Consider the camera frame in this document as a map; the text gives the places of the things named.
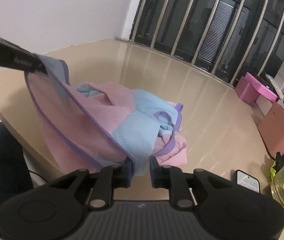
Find pink blue purple garment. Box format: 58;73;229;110
25;56;187;176

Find black smartphone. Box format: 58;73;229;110
232;170;260;193

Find pink box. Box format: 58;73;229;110
235;72;277;105

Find salmon storage box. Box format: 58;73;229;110
258;101;284;158

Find metal window bars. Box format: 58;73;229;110
129;0;284;85

